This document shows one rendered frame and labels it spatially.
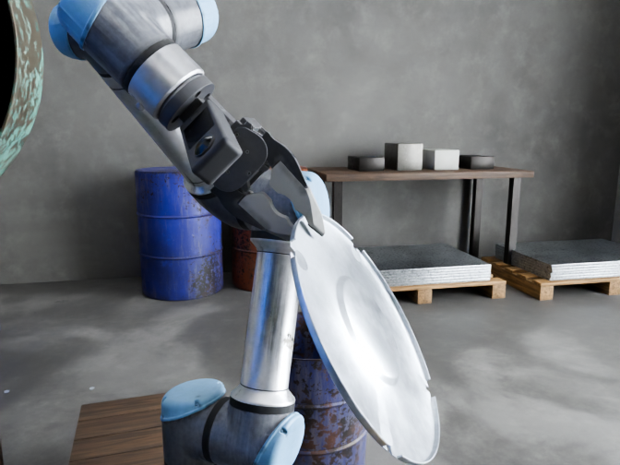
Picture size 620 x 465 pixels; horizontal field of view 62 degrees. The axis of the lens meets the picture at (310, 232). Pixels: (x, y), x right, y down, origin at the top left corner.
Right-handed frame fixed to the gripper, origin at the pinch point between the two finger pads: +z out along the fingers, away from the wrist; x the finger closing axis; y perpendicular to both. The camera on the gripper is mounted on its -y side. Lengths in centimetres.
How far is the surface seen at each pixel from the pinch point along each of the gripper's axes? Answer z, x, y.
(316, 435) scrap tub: 54, 61, 90
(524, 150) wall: 116, -105, 428
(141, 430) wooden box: 13, 85, 68
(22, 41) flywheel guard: -65, 25, 52
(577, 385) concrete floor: 150, -3, 175
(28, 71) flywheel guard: -62, 30, 55
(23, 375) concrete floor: -32, 180, 162
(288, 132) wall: -40, 28, 367
